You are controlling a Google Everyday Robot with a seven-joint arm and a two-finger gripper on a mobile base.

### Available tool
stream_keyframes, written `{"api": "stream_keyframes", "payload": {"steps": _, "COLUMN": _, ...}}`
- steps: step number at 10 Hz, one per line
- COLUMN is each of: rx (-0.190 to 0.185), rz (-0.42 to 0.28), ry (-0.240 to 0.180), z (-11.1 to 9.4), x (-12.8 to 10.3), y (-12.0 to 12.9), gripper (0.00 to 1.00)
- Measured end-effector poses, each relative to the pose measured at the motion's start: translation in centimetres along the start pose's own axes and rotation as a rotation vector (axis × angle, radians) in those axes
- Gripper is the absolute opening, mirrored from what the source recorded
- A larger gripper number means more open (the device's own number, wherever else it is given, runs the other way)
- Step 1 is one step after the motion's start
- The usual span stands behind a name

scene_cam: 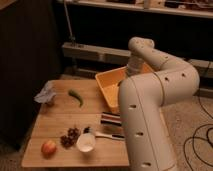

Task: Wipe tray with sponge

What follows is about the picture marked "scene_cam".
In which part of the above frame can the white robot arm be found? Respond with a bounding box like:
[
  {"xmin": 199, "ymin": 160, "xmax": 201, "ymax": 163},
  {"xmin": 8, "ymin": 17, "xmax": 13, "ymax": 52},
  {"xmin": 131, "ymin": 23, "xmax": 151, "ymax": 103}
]
[{"xmin": 118, "ymin": 37, "xmax": 200, "ymax": 171}]

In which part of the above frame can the wooden board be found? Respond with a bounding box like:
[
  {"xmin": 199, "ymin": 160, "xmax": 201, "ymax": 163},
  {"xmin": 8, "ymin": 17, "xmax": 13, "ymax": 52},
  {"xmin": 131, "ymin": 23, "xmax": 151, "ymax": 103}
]
[{"xmin": 22, "ymin": 80, "xmax": 129, "ymax": 168}]

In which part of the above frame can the background shelf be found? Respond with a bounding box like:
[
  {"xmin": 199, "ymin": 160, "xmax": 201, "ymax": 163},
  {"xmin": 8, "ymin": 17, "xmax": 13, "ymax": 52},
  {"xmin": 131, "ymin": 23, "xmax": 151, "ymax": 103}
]
[{"xmin": 56, "ymin": 0, "xmax": 213, "ymax": 19}]

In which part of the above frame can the grey metal rail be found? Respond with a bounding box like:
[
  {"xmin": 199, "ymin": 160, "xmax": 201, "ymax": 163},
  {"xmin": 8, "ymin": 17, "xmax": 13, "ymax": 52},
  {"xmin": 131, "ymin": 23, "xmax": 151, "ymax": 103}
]
[{"xmin": 61, "ymin": 42, "xmax": 213, "ymax": 79}]

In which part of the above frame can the red yellow apple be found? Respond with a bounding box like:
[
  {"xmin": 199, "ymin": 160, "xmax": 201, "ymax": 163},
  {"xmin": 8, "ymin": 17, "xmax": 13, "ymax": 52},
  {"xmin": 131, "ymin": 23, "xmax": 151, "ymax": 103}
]
[{"xmin": 41, "ymin": 140, "xmax": 56, "ymax": 156}]

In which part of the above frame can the striped ceramic cup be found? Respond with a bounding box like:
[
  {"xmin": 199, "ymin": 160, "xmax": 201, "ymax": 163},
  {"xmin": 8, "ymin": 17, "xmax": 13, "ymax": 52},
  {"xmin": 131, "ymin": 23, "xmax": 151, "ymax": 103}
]
[{"xmin": 100, "ymin": 112, "xmax": 122, "ymax": 126}]

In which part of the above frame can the white bowl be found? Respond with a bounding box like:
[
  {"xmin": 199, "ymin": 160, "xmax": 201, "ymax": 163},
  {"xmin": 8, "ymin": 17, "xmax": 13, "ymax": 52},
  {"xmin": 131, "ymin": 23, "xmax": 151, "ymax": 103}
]
[{"xmin": 76, "ymin": 133, "xmax": 96, "ymax": 153}]

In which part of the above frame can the metal stand pole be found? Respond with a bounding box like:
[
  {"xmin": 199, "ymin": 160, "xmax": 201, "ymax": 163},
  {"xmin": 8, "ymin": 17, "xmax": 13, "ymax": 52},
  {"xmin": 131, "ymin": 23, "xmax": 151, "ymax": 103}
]
[{"xmin": 63, "ymin": 0, "xmax": 76, "ymax": 46}]

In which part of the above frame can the bunch of red grapes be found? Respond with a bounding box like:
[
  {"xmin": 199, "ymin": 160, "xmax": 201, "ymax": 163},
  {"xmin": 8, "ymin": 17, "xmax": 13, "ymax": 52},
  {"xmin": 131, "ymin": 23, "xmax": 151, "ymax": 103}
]
[{"xmin": 60, "ymin": 127, "xmax": 80, "ymax": 148}]

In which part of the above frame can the green chili pepper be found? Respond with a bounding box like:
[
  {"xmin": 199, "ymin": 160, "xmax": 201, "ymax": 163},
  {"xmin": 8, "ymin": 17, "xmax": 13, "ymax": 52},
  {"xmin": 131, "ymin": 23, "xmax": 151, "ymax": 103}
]
[{"xmin": 68, "ymin": 89, "xmax": 83, "ymax": 107}]

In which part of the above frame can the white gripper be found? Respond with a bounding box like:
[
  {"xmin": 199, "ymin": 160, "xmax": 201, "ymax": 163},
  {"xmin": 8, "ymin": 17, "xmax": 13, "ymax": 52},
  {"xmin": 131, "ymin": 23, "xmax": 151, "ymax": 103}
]
[{"xmin": 126, "ymin": 56, "xmax": 143, "ymax": 77}]

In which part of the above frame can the black cable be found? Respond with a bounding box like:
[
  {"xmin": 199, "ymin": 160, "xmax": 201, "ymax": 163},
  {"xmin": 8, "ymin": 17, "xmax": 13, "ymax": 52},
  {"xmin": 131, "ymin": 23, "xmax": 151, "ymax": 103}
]
[{"xmin": 183, "ymin": 96, "xmax": 213, "ymax": 168}]

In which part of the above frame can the yellow plastic tray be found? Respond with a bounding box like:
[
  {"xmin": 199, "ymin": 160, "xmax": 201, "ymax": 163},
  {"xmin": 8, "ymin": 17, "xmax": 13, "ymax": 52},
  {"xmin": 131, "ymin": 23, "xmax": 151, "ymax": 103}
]
[{"xmin": 94, "ymin": 63, "xmax": 155, "ymax": 114}]

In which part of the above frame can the crumpled grey cloth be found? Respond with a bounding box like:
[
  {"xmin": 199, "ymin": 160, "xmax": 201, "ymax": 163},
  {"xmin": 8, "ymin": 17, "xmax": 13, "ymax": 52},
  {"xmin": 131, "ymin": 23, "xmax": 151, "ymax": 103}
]
[{"xmin": 34, "ymin": 81, "xmax": 56, "ymax": 105}]

